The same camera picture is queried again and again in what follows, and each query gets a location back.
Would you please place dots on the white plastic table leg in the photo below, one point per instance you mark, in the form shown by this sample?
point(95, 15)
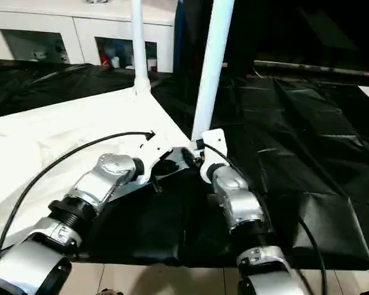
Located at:
point(212, 67)
point(139, 43)

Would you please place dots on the white plastic table top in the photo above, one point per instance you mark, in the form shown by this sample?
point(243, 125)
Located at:
point(64, 132)

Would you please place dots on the black glossy mat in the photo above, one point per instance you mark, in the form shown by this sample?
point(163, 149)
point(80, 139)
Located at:
point(295, 138)

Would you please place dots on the small white jar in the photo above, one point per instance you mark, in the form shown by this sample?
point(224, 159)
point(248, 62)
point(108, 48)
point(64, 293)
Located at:
point(152, 65)

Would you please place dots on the small white cup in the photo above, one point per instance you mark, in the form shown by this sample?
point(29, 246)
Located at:
point(115, 62)

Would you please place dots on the red packet in cabinet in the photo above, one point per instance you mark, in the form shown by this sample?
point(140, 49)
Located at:
point(104, 61)

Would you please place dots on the black long pole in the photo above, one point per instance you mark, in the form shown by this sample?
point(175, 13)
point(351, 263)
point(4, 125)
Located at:
point(310, 68)

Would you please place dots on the black backdrop cloth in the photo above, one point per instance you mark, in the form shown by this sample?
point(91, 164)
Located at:
point(295, 27)

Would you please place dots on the white cabinet with glass doors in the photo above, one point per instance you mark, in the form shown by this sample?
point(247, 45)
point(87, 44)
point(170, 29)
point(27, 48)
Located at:
point(80, 21)

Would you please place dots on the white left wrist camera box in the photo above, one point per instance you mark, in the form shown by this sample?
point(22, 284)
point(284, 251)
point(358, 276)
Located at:
point(153, 150)

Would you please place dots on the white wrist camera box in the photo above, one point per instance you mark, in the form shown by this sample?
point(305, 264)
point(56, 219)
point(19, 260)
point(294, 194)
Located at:
point(153, 150)
point(215, 144)

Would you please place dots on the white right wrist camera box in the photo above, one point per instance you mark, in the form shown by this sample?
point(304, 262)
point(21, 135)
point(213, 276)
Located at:
point(215, 144)

